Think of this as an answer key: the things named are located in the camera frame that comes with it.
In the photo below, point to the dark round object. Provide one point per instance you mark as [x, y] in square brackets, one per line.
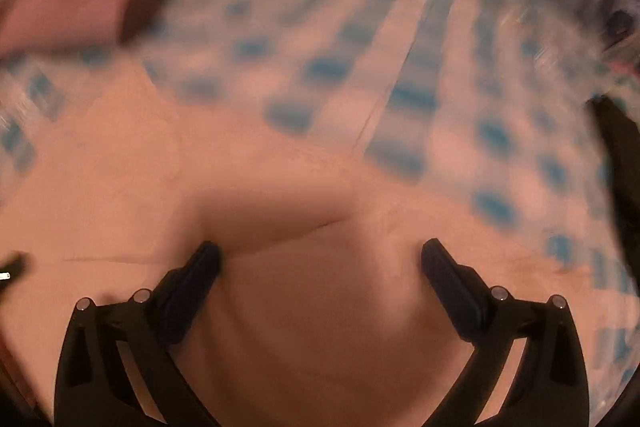
[617, 19]

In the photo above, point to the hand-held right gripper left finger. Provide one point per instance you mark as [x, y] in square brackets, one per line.
[192, 292]

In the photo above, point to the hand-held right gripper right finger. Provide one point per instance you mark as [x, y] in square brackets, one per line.
[450, 292]

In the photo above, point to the blue checkered blanket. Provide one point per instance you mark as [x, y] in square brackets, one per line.
[400, 57]

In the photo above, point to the cream white garment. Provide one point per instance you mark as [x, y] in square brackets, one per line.
[300, 297]

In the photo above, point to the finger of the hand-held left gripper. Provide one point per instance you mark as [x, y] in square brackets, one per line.
[12, 269]

